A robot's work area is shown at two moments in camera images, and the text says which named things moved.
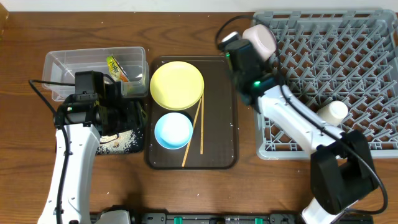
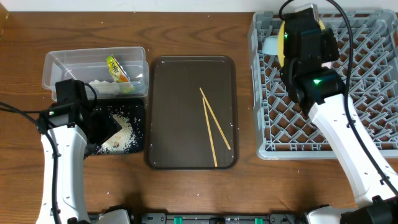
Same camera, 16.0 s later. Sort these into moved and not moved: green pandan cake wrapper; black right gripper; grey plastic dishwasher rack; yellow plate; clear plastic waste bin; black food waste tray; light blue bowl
Moved: yellow plate; light blue bowl; black right gripper
Not moved: grey plastic dishwasher rack; black food waste tray; green pandan cake wrapper; clear plastic waste bin
